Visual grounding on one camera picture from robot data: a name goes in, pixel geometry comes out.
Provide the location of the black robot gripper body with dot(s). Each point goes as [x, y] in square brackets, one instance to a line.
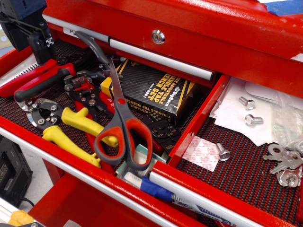
[24, 25]

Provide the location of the red grey scissors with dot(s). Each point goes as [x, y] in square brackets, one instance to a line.
[120, 127]

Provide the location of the left open red drawer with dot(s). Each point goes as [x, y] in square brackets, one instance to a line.
[86, 194]

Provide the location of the silver drawer lock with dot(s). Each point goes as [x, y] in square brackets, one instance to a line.
[158, 37]

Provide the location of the black electronic box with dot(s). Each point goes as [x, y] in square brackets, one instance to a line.
[15, 173]

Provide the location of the black yellow tap wrench box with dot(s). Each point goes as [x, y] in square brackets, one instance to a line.
[149, 90]

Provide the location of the black crimping tool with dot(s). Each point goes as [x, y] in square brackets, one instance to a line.
[164, 133]

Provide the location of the clear plastic drill bit case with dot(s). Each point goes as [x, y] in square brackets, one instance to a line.
[134, 177]

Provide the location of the blue cap Bic marker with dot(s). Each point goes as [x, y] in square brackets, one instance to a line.
[161, 193]

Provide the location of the white red printed packet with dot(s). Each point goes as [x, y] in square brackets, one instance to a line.
[202, 153]

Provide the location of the red tool chest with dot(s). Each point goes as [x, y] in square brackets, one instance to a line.
[205, 39]

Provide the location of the white paper sheets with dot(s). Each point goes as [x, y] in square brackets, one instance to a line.
[230, 113]

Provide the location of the silver hex bolt upper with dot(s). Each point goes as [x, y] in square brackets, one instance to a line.
[249, 104]

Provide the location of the silver hex bolt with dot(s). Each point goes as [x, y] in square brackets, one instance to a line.
[251, 120]
[223, 153]
[249, 104]

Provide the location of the silver hex bolt lower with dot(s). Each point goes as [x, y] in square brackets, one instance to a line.
[223, 153]

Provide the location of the silver hex bolt middle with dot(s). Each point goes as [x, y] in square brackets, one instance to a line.
[251, 120]

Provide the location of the clear plastic bag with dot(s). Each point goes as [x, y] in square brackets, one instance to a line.
[287, 122]

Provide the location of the silver keys bunch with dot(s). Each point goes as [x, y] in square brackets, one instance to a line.
[289, 166]

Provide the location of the red black handled cutter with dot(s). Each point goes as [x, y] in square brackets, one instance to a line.
[34, 82]

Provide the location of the grey handled flush cutters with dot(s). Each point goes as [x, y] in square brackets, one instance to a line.
[103, 59]

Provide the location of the red handled wire stripper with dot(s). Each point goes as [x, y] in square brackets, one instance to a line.
[84, 94]

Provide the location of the yellow handled tin snips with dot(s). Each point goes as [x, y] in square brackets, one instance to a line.
[48, 116]

